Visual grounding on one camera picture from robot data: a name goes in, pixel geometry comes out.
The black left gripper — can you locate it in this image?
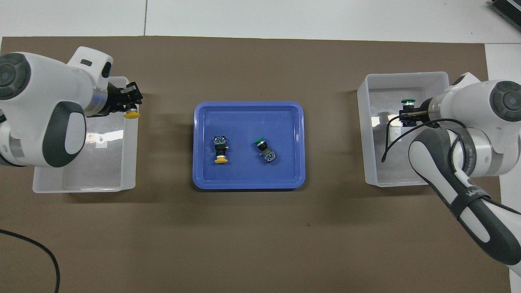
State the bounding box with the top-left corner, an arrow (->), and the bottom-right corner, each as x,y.
99,81 -> 144,117

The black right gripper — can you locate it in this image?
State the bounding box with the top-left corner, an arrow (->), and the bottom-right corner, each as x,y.
399,98 -> 435,123

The translucent white plastic box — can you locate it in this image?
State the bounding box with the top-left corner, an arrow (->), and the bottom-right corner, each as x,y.
357,72 -> 458,188
33,76 -> 140,193

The blue plastic tray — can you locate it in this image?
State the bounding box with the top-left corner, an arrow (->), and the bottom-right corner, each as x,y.
193,101 -> 306,190

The dark grey ribbed device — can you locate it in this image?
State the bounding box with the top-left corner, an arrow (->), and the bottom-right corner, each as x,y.
488,0 -> 521,22

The brown table mat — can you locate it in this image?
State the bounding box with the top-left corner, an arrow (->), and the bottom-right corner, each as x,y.
0,36 -> 507,293

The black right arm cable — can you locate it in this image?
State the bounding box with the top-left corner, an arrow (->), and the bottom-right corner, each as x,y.
381,116 -> 466,175

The black loose cable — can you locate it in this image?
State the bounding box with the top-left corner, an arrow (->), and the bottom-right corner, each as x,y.
0,229 -> 61,293

